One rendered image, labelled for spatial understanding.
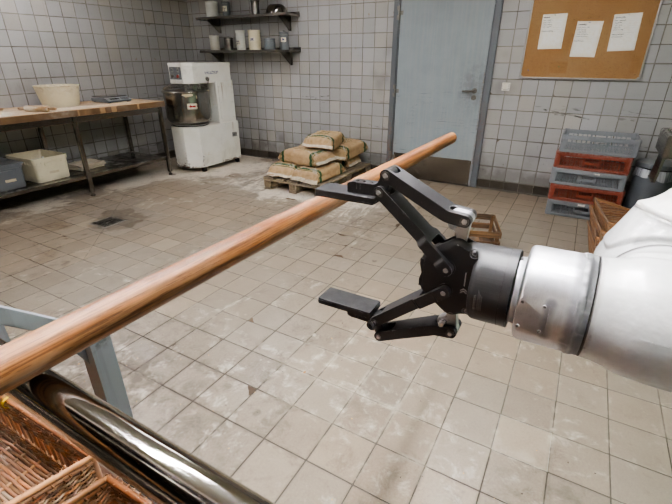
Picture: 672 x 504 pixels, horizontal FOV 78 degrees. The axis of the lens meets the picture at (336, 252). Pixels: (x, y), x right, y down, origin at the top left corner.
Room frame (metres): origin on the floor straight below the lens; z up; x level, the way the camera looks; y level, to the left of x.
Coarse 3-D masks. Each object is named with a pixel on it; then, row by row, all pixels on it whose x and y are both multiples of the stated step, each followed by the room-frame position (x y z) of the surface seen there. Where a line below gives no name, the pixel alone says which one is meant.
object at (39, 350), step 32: (416, 160) 0.88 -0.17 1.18; (256, 224) 0.46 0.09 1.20; (288, 224) 0.48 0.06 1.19; (192, 256) 0.37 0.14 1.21; (224, 256) 0.39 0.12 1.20; (128, 288) 0.31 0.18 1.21; (160, 288) 0.32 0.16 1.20; (192, 288) 0.35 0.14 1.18; (64, 320) 0.26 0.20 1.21; (96, 320) 0.27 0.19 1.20; (128, 320) 0.29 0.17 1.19; (0, 352) 0.22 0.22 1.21; (32, 352) 0.23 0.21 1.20; (64, 352) 0.24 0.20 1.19; (0, 384) 0.21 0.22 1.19
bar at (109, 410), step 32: (0, 320) 0.51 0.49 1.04; (32, 320) 0.54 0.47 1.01; (96, 352) 0.59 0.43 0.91; (32, 384) 0.23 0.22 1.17; (64, 384) 0.23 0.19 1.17; (96, 384) 0.60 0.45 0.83; (64, 416) 0.20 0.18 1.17; (96, 416) 0.20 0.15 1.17; (128, 416) 0.20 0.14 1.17; (96, 448) 0.18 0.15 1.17; (128, 448) 0.17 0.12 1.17; (160, 448) 0.17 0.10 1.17; (128, 480) 0.16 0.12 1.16; (160, 480) 0.15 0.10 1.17; (192, 480) 0.15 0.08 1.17; (224, 480) 0.15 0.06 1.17
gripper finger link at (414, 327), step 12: (396, 324) 0.40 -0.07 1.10; (408, 324) 0.39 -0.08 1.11; (420, 324) 0.38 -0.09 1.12; (432, 324) 0.37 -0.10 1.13; (444, 324) 0.36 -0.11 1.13; (384, 336) 0.39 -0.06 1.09; (396, 336) 0.38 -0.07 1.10; (408, 336) 0.38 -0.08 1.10; (420, 336) 0.37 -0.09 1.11; (444, 336) 0.36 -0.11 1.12
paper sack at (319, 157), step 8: (288, 152) 4.64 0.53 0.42; (296, 152) 4.59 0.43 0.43; (304, 152) 4.54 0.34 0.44; (312, 152) 4.50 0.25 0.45; (320, 152) 4.55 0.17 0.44; (328, 152) 4.62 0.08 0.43; (288, 160) 4.64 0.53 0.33; (296, 160) 4.57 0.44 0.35; (304, 160) 4.51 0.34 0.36; (312, 160) 4.44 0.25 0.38; (320, 160) 4.46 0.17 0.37; (328, 160) 4.55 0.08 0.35
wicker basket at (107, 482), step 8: (104, 480) 0.47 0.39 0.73; (112, 480) 0.47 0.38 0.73; (88, 488) 0.45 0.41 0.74; (96, 488) 0.46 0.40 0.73; (104, 488) 0.47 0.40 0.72; (112, 488) 0.47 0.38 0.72; (120, 488) 0.46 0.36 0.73; (128, 488) 0.46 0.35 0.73; (80, 496) 0.44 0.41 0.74; (88, 496) 0.44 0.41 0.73; (96, 496) 0.45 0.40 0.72; (104, 496) 0.47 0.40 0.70; (112, 496) 0.47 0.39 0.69; (120, 496) 0.46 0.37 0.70; (128, 496) 0.45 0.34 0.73; (136, 496) 0.44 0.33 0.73
